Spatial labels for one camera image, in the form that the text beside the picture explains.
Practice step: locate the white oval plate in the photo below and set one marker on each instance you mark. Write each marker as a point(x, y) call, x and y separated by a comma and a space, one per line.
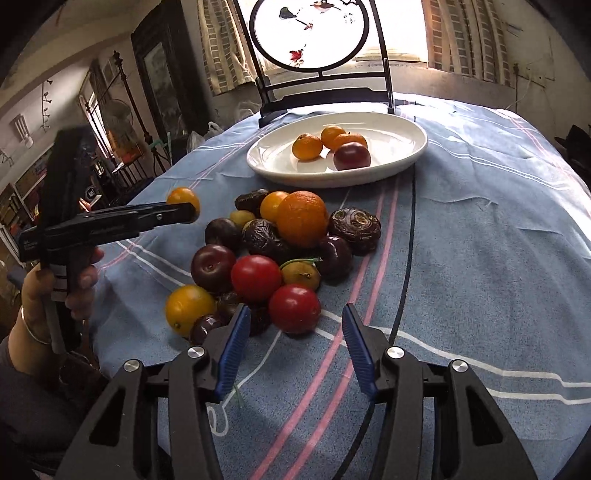
point(392, 138)

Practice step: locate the yellow orange citrus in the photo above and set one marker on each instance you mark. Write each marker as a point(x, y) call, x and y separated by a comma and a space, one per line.
point(307, 146)

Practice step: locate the dark brown mangosteen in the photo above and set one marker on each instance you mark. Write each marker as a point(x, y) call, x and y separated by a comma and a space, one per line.
point(354, 230)

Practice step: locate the wall shelf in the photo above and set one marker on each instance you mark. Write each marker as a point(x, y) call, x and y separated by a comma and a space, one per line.
point(16, 194)

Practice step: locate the small dark plum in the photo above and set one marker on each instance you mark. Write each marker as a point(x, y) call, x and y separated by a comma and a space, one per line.
point(205, 326)
point(259, 318)
point(227, 302)

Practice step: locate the small orange citrus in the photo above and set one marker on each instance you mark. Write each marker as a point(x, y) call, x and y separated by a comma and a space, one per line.
point(331, 135)
point(271, 205)

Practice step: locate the black iron rack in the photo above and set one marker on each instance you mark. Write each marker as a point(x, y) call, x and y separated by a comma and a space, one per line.
point(99, 120)

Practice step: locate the dark wooden cabinet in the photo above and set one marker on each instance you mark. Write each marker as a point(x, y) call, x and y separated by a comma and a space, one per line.
point(161, 74)

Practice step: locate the large yellow citrus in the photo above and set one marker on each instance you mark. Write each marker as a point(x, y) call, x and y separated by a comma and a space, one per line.
point(189, 309)

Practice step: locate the large textured orange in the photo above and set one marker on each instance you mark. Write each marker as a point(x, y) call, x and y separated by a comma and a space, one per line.
point(302, 219)

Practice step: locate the dark cloth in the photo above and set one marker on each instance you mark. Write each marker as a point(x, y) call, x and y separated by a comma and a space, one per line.
point(575, 145)

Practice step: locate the wrinkled dark passion fruit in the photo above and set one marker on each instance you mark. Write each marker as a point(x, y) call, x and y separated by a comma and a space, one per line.
point(249, 201)

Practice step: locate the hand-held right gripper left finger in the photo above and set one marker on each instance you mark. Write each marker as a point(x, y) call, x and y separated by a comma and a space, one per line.
point(233, 353)

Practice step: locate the white wall light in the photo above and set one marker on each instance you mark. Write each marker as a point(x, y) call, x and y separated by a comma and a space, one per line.
point(21, 130)

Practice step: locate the plaid curtain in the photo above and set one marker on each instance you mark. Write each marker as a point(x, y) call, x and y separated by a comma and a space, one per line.
point(466, 37)
point(226, 46)

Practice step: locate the large dark red plum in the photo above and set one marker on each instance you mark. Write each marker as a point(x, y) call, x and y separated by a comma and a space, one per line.
point(352, 157)

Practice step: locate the person's left forearm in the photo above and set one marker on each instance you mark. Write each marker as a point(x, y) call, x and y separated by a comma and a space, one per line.
point(27, 357)

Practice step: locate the white plastic bag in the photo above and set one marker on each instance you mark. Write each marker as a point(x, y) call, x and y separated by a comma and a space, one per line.
point(213, 129)
point(196, 141)

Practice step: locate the person's left hand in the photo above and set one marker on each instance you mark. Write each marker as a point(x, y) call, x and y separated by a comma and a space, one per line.
point(85, 277)

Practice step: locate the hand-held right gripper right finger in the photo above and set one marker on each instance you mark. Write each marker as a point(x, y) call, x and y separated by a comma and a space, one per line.
point(358, 350)

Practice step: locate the small yellow green fruit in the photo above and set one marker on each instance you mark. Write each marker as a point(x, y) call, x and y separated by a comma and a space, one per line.
point(242, 218)

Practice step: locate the orange mandarin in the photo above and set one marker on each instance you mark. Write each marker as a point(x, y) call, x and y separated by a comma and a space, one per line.
point(354, 138)

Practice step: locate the blue striped tablecloth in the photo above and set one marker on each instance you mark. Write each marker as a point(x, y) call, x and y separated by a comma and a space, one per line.
point(461, 277)

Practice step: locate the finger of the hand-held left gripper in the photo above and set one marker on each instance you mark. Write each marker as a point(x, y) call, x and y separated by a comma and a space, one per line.
point(157, 217)

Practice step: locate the yellow green fruit with stem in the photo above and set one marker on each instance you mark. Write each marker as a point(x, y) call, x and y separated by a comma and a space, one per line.
point(302, 276)

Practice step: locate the large wrinkled passion fruit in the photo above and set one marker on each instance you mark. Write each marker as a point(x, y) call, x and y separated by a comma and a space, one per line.
point(261, 236)

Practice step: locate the dark purple plum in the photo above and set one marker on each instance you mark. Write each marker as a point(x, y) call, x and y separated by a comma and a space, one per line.
point(334, 258)
point(222, 233)

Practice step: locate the black chair with round panel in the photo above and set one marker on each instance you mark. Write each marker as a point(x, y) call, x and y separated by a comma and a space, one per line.
point(323, 96)

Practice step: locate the small yellow citrus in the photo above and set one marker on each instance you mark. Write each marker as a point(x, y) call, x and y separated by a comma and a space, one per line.
point(182, 196)

